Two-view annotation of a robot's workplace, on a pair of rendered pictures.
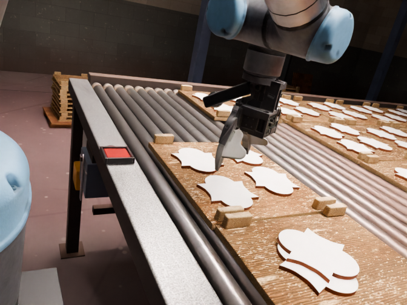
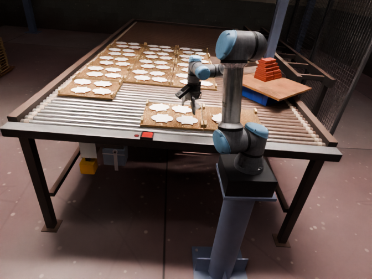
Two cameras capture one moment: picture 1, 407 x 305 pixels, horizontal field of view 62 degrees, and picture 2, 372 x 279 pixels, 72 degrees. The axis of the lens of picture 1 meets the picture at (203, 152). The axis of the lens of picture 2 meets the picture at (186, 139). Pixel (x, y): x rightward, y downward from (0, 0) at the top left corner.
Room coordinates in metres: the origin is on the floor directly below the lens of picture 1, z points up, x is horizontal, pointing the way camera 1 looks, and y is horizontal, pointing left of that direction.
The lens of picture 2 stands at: (-0.01, 1.29, 1.77)
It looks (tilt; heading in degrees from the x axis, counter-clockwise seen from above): 33 degrees down; 297
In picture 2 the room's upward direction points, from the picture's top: 6 degrees clockwise
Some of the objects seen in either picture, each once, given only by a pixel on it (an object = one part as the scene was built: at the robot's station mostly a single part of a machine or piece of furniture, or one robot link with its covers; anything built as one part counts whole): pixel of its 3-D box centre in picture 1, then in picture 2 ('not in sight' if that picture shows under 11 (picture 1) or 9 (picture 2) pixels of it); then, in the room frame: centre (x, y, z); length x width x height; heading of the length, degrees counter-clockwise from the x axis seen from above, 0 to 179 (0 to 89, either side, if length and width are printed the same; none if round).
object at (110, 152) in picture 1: (117, 155); (146, 135); (0.82, 0.22, 0.92); 0.06 x 0.06 x 0.01; 30
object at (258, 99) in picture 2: not in sight; (263, 91); (0.43, -0.91, 0.97); 0.31 x 0.31 x 0.10; 70
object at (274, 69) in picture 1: (263, 64); (192, 77); (0.70, -0.08, 1.24); 0.08 x 0.08 x 0.05
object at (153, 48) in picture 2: not in sight; (160, 48); (1.95, -1.52, 0.94); 0.41 x 0.35 x 0.04; 30
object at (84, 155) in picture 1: (96, 172); (115, 154); (0.99, 0.33, 0.77); 0.14 x 0.11 x 0.18; 30
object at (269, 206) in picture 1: (234, 174); (172, 115); (0.83, -0.09, 0.93); 0.41 x 0.35 x 0.02; 31
